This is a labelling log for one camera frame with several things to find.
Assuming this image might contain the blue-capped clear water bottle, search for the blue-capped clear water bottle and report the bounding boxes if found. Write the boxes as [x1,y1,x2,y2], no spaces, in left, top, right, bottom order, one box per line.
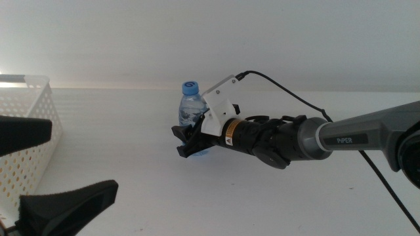
[178,81,211,157]

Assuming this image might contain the white perforated plastic basket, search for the white perforated plastic basket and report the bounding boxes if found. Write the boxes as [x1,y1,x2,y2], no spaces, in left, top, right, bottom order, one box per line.
[0,74,63,227]

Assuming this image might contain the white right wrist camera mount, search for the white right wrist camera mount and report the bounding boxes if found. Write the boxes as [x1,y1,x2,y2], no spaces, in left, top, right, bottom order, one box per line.
[200,74,242,137]

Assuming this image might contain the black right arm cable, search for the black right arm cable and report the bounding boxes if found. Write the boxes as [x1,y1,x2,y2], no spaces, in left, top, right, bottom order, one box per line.
[234,69,420,234]

